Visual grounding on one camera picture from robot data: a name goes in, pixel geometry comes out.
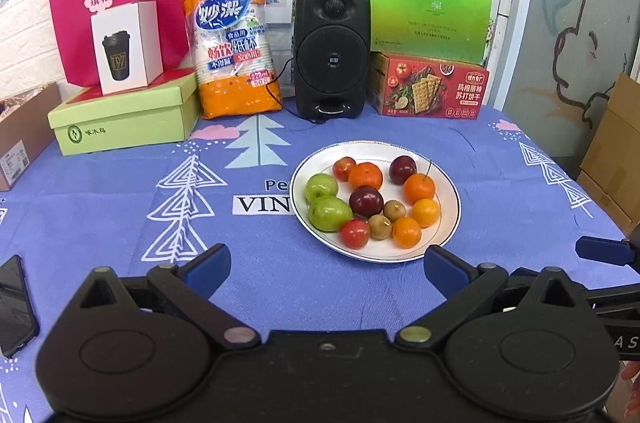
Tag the orange paper cup package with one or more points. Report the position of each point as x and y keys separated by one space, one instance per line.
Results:
x=232 y=57

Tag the tan longan fruit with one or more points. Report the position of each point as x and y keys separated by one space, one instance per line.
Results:
x=380 y=227
x=393 y=210

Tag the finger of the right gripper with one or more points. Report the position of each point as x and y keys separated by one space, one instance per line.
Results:
x=608 y=251

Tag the white round plate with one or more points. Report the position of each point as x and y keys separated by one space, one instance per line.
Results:
x=381 y=154

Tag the yellow-orange kumquat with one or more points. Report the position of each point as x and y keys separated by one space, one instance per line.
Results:
x=426 y=212

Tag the person's right hand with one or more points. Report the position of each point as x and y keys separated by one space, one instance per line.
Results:
x=630 y=375

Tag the brown cardboard box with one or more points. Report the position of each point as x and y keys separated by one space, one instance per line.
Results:
x=25 y=130

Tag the light green shoe box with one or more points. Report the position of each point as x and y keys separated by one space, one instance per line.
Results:
x=164 y=112

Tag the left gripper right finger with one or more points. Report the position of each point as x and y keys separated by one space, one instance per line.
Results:
x=511 y=346

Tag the white cup box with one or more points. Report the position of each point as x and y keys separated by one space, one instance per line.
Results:
x=127 y=47

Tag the red cherry tomato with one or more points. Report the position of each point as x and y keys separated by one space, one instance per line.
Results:
x=355 y=234

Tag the dark red apple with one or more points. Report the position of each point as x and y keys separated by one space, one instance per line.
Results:
x=366 y=202

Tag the black speaker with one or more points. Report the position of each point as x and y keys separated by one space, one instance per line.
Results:
x=331 y=55

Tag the black smartphone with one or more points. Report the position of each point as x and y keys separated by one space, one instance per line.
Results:
x=18 y=321

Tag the small green apple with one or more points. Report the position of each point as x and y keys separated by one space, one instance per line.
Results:
x=320 y=185

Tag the dark red plum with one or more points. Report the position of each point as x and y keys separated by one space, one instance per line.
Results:
x=401 y=169

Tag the large cardboard carton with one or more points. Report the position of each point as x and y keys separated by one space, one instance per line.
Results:
x=610 y=170

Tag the small orange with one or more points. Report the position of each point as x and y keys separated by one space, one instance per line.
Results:
x=406 y=232

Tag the large green mango fruit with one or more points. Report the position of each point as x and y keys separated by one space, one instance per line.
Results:
x=329 y=213

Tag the orange tangerine with stem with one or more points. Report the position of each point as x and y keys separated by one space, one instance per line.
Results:
x=418 y=186

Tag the green gift box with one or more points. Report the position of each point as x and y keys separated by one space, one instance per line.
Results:
x=453 y=30

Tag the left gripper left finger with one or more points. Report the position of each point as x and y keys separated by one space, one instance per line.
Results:
x=134 y=348

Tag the red cracker box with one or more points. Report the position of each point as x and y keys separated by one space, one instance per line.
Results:
x=417 y=87

